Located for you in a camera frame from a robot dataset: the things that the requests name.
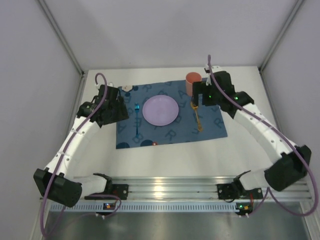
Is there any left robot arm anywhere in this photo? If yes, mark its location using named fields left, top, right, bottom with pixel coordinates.
left=33, top=85, right=129, bottom=208

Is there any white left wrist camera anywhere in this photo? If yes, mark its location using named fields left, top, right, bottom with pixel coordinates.
left=95, top=82, right=114, bottom=89

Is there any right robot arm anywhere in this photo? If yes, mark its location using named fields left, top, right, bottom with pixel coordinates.
left=191, top=70, right=311, bottom=193

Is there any perforated grey cable duct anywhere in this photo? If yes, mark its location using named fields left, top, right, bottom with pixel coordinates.
left=50, top=200, right=251, bottom=213

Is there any orange plastic cup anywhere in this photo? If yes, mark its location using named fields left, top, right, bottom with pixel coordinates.
left=185, top=72, right=202, bottom=97

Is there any left aluminium frame post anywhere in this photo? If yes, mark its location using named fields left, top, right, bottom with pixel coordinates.
left=37, top=0, right=85, bottom=76

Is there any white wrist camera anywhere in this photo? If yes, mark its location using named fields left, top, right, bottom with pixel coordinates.
left=204, top=65, right=224, bottom=86
left=95, top=82, right=114, bottom=89

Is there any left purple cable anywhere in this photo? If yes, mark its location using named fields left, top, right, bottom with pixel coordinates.
left=39, top=72, right=122, bottom=238

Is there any purple plastic plate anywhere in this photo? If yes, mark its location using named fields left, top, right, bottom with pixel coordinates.
left=142, top=95, right=179, bottom=127

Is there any aluminium frame post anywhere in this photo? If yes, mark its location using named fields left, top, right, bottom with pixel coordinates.
left=258, top=0, right=307, bottom=73
left=37, top=0, right=85, bottom=76

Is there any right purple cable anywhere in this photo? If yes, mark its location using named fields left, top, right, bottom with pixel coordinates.
left=207, top=54, right=320, bottom=216

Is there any blue metallic fork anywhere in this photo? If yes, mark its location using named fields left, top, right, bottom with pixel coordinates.
left=134, top=102, right=140, bottom=138

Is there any blue letter-print placemat cloth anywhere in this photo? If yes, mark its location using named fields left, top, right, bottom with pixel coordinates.
left=115, top=80, right=228, bottom=150

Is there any aluminium mounting rail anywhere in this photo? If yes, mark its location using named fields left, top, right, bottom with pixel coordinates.
left=39, top=176, right=313, bottom=201

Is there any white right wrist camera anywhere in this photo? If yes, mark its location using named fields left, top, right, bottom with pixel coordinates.
left=204, top=65, right=224, bottom=86

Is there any right aluminium frame post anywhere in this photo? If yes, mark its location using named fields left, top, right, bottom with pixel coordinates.
left=258, top=0, right=307, bottom=73

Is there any purple cable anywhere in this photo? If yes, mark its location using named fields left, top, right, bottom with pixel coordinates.
left=207, top=54, right=320, bottom=216
left=39, top=72, right=122, bottom=238

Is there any gold ornate spoon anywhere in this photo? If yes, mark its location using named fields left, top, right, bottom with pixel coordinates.
left=190, top=101, right=203, bottom=132

